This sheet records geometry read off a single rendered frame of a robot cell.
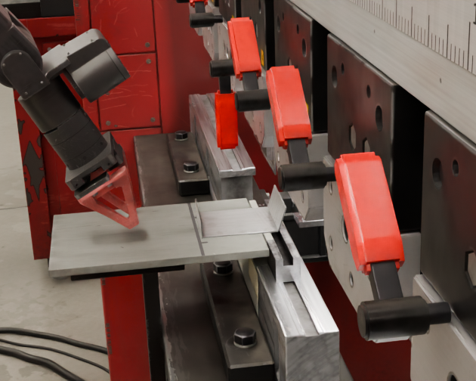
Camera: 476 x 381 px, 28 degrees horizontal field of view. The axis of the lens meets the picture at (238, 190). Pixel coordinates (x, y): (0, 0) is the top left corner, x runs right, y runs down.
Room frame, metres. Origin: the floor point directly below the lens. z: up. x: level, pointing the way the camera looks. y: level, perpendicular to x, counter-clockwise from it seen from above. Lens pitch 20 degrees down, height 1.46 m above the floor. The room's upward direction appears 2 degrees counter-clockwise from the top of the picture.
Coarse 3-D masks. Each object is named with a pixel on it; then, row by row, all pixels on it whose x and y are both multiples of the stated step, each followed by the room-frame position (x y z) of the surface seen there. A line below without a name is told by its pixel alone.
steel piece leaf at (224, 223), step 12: (204, 216) 1.16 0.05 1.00; (216, 216) 1.15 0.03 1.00; (228, 216) 1.15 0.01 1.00; (240, 216) 1.15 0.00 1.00; (252, 216) 1.15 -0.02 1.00; (264, 216) 1.15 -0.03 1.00; (204, 228) 1.11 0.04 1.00; (216, 228) 1.11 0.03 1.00; (228, 228) 1.11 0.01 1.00; (240, 228) 1.11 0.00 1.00; (252, 228) 1.11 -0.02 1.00; (264, 228) 1.11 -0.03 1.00; (276, 228) 1.10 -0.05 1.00
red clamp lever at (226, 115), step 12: (216, 60) 0.97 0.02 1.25; (228, 60) 0.97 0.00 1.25; (216, 72) 0.96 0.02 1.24; (228, 72) 0.97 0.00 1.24; (228, 84) 0.97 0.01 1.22; (216, 96) 0.97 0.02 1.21; (228, 96) 0.97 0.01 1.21; (216, 108) 0.97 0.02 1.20; (228, 108) 0.97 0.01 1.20; (216, 120) 0.97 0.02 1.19; (228, 120) 0.97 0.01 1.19; (216, 132) 0.98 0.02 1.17; (228, 132) 0.97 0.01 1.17; (228, 144) 0.97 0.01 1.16
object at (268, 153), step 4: (260, 144) 1.13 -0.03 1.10; (264, 148) 1.10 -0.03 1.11; (268, 148) 1.09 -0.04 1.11; (272, 148) 1.09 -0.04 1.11; (264, 152) 1.10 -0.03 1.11; (268, 152) 1.09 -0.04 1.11; (272, 152) 1.09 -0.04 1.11; (264, 156) 1.16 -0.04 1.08; (268, 156) 1.09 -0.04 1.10; (272, 156) 1.09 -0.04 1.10; (268, 160) 1.13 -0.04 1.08; (272, 160) 1.10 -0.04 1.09; (272, 164) 1.10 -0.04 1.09; (272, 168) 1.10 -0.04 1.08; (276, 172) 1.09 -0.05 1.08
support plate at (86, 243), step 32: (64, 224) 1.15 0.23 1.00; (96, 224) 1.15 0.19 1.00; (160, 224) 1.14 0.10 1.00; (192, 224) 1.14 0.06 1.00; (64, 256) 1.05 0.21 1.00; (96, 256) 1.05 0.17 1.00; (128, 256) 1.04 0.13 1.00; (160, 256) 1.04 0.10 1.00; (192, 256) 1.03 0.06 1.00; (224, 256) 1.04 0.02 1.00; (256, 256) 1.04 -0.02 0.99
